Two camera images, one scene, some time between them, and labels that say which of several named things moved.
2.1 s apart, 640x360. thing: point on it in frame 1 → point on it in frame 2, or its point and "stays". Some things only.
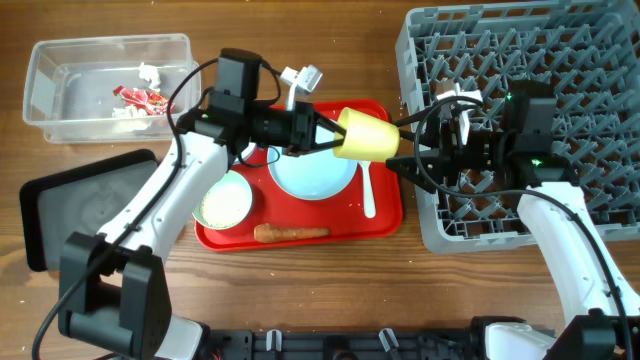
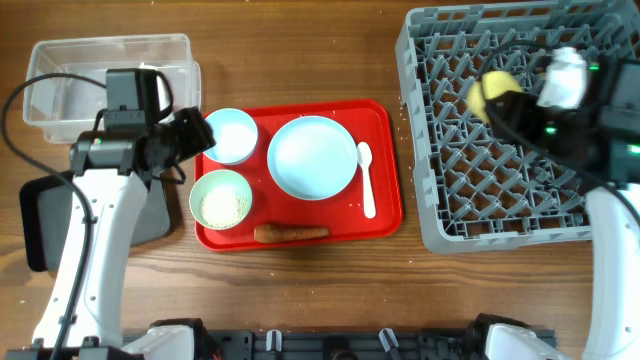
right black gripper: [443, 158] → [509, 116]
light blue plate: [314, 176] stays
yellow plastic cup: [368, 138] → [493, 84]
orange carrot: [265, 233] stays
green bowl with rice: [226, 204] stays
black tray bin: [81, 201] stays
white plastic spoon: [368, 194] stays
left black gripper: [303, 125] → [198, 129]
